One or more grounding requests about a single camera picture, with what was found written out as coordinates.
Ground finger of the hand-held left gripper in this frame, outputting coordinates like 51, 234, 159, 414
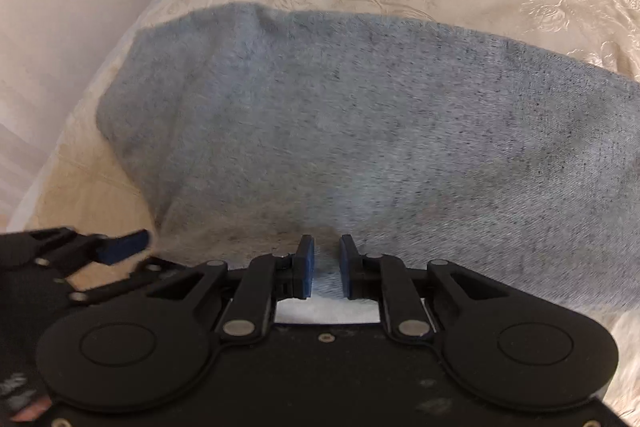
15, 227, 151, 281
69, 256, 177, 306

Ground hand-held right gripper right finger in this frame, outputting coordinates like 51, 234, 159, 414
339, 234, 507, 341

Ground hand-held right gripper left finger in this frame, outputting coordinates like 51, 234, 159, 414
147, 234, 316, 341

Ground grey speckled pants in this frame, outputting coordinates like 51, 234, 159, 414
96, 3, 640, 314

